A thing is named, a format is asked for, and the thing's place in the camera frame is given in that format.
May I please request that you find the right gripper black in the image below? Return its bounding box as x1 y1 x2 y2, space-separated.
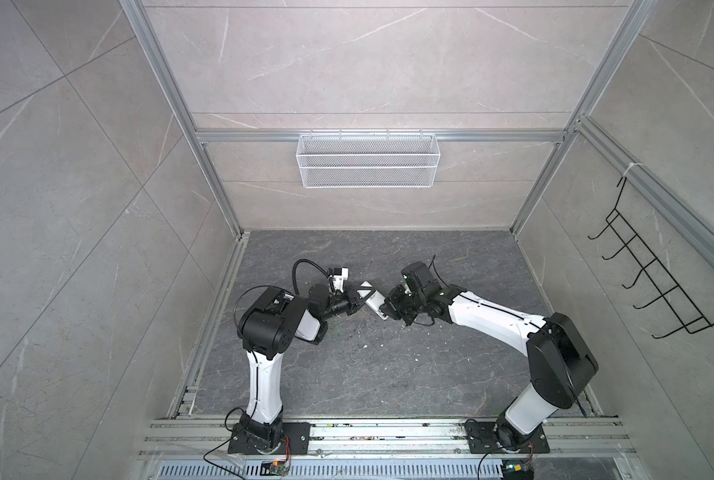
377 284 426 326

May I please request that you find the white remote control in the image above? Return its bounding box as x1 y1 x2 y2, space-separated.
360 281 389 320

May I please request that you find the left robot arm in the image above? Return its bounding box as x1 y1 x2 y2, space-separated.
237 282 385 450

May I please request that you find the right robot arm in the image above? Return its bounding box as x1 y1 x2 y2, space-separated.
378 262 599 452

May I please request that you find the left green circuit board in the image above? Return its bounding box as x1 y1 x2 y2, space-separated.
261 460 290 477

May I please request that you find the green circuit board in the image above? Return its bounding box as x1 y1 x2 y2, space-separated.
502 460 535 480
261 460 290 477

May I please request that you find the right green circuit board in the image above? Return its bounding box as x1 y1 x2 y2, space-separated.
502 460 535 480

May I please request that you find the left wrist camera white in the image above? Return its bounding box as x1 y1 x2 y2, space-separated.
328 267 349 293

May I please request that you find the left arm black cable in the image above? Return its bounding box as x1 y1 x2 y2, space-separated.
290 258 331 296

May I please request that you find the white wire mesh basket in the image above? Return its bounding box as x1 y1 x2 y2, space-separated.
296 133 441 189

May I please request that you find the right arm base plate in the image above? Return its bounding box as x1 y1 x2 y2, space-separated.
463 419 550 454

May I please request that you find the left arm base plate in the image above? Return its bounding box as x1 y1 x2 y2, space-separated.
227 422 312 455

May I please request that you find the aluminium mounting rail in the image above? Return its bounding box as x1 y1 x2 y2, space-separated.
134 417 636 459

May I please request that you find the white cable tie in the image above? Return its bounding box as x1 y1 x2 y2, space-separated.
622 162 644 178

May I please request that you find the black wire hook rack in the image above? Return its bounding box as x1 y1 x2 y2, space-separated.
587 176 714 340

